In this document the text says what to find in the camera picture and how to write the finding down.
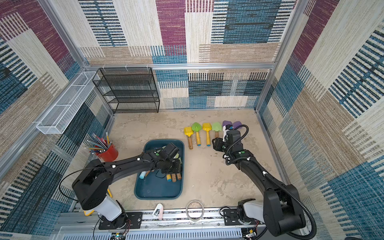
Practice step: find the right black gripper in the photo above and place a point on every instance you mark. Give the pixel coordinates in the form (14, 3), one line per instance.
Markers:
(217, 144)

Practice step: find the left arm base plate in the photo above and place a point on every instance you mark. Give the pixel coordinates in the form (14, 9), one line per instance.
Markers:
(132, 220)

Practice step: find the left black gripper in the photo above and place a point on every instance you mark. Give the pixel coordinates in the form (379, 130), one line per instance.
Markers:
(178, 162)

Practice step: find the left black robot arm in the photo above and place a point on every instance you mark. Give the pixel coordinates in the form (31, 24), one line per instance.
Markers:
(91, 186)

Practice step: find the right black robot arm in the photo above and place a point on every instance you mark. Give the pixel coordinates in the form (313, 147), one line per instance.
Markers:
(282, 210)

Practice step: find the purple shovel long pink handle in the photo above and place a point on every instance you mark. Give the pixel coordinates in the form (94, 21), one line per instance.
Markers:
(227, 125)

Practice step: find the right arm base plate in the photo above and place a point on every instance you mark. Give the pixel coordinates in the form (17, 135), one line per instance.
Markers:
(232, 217)

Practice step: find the red pencil cup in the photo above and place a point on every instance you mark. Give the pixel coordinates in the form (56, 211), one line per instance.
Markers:
(110, 155)

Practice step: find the white wire mesh basket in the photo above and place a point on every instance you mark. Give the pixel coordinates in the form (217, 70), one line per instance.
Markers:
(60, 115)

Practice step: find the yellow shovel wooden handle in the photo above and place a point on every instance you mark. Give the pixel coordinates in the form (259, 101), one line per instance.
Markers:
(189, 132)

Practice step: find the pink white small device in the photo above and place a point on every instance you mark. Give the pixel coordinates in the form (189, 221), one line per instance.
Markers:
(158, 212)

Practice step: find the teal plastic storage box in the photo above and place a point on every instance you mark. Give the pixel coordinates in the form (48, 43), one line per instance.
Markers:
(155, 185)

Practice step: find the black wire shelf rack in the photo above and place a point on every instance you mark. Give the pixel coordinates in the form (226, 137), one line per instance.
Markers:
(128, 90)

